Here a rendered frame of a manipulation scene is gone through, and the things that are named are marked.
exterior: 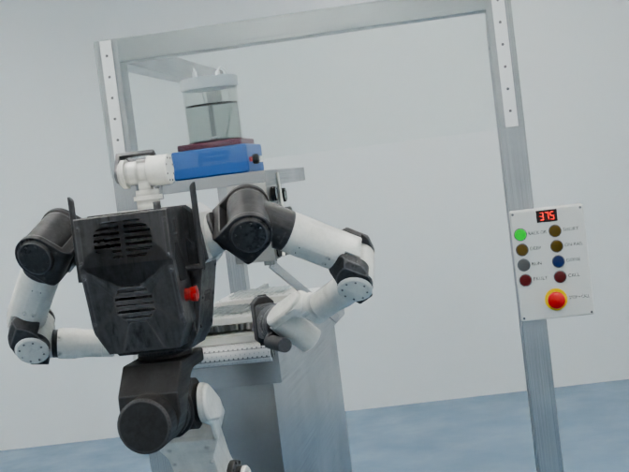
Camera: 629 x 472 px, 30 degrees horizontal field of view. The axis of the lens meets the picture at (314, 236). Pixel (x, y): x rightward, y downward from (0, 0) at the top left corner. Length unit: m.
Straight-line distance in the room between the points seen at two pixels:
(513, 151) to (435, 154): 3.51
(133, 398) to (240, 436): 0.81
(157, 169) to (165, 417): 0.53
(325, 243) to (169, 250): 0.35
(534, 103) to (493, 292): 1.04
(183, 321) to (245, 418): 0.85
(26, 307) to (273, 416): 0.81
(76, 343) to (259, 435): 0.66
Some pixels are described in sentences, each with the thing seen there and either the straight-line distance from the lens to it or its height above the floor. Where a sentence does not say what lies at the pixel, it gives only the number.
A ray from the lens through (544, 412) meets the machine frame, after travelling 2.92.
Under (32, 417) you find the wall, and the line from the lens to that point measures 6.72.
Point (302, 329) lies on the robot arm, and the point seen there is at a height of 0.95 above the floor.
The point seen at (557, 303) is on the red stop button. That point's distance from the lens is 2.79.
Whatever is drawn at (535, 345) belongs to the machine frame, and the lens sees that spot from 2.89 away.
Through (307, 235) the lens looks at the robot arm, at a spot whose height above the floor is 1.17.
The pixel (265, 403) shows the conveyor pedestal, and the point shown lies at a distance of 3.18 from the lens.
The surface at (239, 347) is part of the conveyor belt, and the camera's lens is 3.05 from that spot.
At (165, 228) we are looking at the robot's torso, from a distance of 2.35.
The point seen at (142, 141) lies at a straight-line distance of 2.97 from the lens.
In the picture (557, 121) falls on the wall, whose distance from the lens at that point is 6.43.
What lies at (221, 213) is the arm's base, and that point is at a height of 1.24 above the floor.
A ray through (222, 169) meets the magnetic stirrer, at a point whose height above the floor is 1.34.
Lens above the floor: 1.30
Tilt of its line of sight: 3 degrees down
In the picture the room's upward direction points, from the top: 7 degrees counter-clockwise
